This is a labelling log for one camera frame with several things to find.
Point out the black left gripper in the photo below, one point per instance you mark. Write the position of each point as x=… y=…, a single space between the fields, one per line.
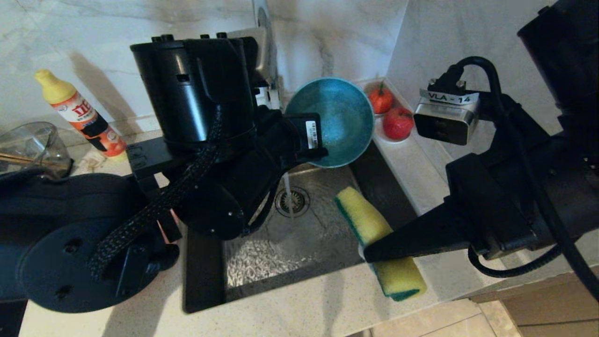
x=243 y=187

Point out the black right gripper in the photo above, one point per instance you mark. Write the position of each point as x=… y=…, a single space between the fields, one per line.
x=514 y=196

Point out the teal bowl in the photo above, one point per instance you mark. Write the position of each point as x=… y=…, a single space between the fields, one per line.
x=341 y=121

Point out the yellow sponge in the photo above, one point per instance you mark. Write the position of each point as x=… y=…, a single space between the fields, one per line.
x=369 y=220

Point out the orange dish soap bottle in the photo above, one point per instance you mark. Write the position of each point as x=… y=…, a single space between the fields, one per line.
x=75 y=112

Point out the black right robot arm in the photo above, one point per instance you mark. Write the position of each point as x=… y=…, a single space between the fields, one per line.
x=571 y=47

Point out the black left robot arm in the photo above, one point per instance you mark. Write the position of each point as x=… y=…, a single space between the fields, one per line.
x=196 y=84

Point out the stainless steel sink basin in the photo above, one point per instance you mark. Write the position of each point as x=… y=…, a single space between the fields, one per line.
x=304 y=243

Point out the running water stream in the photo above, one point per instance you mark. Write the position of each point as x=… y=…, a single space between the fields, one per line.
x=288 y=196

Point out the round metal drain strainer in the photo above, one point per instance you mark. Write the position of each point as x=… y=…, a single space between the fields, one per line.
x=299 y=203

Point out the small white dish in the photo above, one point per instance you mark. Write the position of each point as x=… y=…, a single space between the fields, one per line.
x=380 y=136

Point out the red toy tomato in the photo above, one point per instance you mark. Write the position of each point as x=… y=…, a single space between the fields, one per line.
x=381 y=100

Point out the red toy apple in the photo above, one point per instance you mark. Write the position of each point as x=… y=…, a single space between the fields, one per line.
x=398 y=122

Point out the light wooden cabinet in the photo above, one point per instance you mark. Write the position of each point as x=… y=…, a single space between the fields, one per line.
x=538 y=309

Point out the crumpled white tissue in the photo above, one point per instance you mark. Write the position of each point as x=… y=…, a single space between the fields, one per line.
x=93 y=161

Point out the clear glass bowl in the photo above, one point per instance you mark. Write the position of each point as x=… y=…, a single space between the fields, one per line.
x=23 y=140

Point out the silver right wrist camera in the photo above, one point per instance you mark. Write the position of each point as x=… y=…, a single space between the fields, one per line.
x=444 y=121

